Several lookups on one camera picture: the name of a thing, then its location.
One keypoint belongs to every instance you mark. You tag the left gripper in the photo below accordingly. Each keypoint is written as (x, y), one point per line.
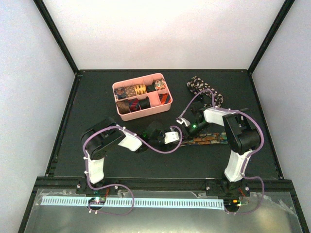
(168, 147)

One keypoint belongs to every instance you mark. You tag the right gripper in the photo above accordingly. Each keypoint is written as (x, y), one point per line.
(190, 134)

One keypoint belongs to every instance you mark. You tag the brown green patterned tie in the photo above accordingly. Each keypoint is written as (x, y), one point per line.
(206, 139)

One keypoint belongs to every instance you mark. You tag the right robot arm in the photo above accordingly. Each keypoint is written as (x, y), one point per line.
(244, 137)

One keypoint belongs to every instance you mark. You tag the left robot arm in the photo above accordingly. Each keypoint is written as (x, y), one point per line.
(107, 134)

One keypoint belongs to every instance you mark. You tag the red navy rolled tie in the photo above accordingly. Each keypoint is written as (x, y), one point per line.
(134, 105)

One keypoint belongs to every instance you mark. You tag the red striped rolled tie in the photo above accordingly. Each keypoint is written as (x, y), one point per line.
(165, 98)

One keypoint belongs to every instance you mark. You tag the pink divided organizer box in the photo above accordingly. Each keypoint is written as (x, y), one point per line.
(152, 94)

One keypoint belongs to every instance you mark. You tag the black floral tie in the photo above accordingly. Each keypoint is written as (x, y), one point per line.
(196, 85)

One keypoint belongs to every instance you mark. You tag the yellow black rolled tie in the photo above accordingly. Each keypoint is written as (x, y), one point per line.
(140, 89)

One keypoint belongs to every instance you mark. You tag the brown paisley rolled tie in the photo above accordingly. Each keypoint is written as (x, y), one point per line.
(130, 91)

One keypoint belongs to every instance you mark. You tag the white red floral rolled tie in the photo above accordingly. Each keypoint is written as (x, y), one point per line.
(159, 84)

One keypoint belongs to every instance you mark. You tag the blue floral rolled tie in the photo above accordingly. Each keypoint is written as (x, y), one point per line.
(120, 93)

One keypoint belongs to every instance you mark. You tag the light blue slotted strip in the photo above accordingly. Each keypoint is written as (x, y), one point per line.
(133, 202)

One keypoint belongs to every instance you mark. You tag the clear acrylic sheet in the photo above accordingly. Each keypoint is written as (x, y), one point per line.
(270, 213)

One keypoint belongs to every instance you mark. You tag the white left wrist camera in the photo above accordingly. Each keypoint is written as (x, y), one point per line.
(171, 137)

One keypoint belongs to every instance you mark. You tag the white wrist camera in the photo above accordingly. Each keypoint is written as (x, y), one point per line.
(171, 137)
(183, 121)

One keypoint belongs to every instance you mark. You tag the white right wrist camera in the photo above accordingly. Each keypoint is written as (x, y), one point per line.
(183, 121)

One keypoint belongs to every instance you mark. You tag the black aluminium mounting rail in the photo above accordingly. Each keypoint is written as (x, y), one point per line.
(214, 187)

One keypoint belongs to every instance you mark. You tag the right black frame post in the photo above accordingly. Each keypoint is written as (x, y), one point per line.
(284, 10)

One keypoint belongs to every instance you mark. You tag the black frame post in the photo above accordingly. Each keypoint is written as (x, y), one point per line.
(56, 34)
(284, 10)

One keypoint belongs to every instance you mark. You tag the left black frame post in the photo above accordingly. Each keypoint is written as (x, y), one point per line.
(56, 34)

